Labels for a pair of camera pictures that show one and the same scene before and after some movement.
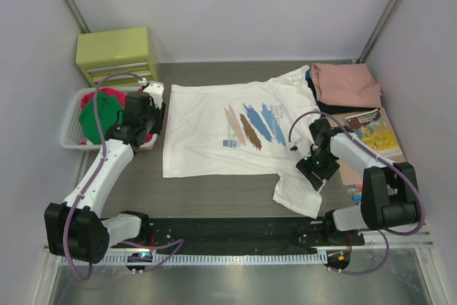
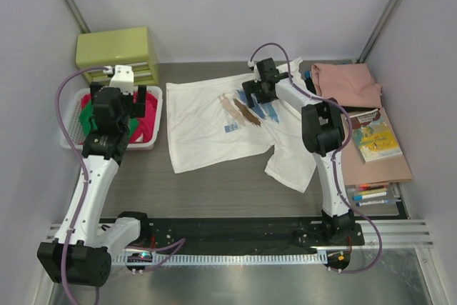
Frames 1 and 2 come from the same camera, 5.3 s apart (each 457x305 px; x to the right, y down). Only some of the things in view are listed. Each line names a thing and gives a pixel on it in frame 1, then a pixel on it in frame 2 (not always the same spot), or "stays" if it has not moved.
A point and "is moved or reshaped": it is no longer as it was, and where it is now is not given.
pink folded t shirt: [347, 84] stays
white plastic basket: [71, 136] stays
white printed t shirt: [243, 129] is moved or reshaped
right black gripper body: [315, 173] → [257, 88]
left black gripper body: [158, 118] → [119, 92]
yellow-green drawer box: [132, 50] stays
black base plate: [240, 236] stays
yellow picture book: [373, 129] stays
